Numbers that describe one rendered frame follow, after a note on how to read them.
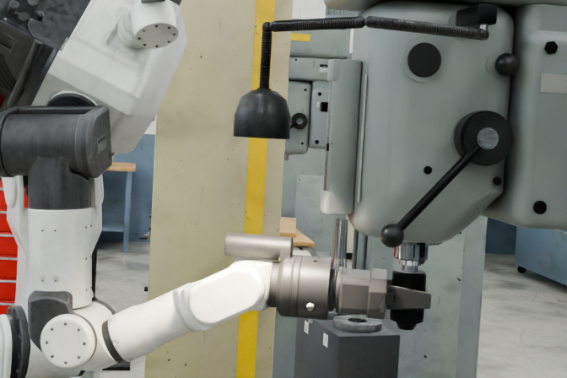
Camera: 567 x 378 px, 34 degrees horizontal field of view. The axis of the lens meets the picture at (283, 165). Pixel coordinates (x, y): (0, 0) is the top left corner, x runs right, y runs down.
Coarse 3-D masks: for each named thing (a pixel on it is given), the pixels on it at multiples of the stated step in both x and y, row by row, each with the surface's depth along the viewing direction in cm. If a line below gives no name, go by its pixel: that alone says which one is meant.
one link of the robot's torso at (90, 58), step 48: (0, 0) 136; (48, 0) 140; (96, 0) 144; (0, 48) 139; (48, 48) 136; (96, 48) 140; (144, 48) 144; (0, 96) 148; (48, 96) 140; (96, 96) 138; (144, 96) 141
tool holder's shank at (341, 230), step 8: (336, 224) 176; (344, 224) 175; (336, 232) 176; (344, 232) 175; (336, 240) 176; (344, 240) 175; (336, 248) 176; (344, 248) 175; (336, 256) 176; (344, 256) 176; (336, 264) 175; (344, 264) 176
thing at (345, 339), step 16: (304, 320) 177; (320, 320) 172; (336, 320) 167; (352, 320) 169; (368, 320) 168; (304, 336) 176; (320, 336) 168; (336, 336) 161; (352, 336) 161; (368, 336) 162; (384, 336) 163; (304, 352) 176; (320, 352) 168; (336, 352) 161; (352, 352) 161; (368, 352) 162; (384, 352) 163; (304, 368) 176; (320, 368) 168; (336, 368) 161; (352, 368) 161; (368, 368) 162; (384, 368) 163
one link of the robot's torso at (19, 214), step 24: (96, 192) 174; (24, 216) 166; (96, 216) 173; (24, 240) 166; (96, 240) 172; (24, 264) 171; (24, 288) 170; (24, 312) 170; (24, 336) 167; (24, 360) 166
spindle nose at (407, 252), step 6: (402, 246) 126; (408, 246) 126; (414, 246) 126; (426, 246) 127; (396, 252) 127; (402, 252) 126; (408, 252) 126; (414, 252) 126; (426, 252) 127; (402, 258) 126; (408, 258) 126; (414, 258) 126; (426, 258) 127
